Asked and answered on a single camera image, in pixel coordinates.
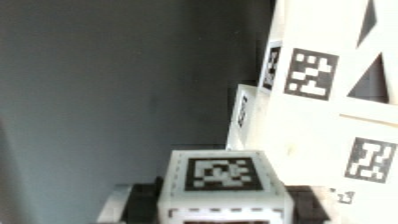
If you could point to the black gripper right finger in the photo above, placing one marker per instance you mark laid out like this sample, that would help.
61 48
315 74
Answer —
314 210

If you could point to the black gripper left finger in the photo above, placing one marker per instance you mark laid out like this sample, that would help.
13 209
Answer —
131 204

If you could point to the small white tagged cube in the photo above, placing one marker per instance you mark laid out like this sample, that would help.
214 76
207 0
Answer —
223 189

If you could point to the white chair back pieces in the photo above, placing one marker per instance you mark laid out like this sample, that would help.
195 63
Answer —
317 115

